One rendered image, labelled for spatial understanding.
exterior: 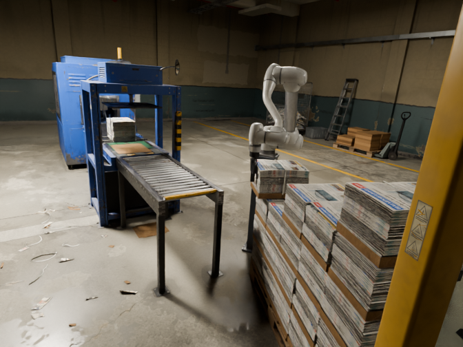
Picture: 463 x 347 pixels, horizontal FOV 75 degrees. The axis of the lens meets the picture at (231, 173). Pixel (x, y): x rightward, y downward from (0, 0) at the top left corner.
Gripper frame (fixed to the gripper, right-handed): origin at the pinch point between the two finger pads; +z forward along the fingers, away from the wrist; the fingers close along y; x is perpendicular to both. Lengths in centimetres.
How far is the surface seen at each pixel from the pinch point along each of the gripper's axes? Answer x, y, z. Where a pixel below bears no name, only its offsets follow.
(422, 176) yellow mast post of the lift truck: 11, -160, -54
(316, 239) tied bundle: -8, -91, 2
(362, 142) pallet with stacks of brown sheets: -423, 464, 66
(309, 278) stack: -8, -89, 26
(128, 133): 113, 201, 6
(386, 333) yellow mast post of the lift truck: 11, -161, -13
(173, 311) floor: 59, -26, 96
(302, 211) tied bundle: -9, -71, -4
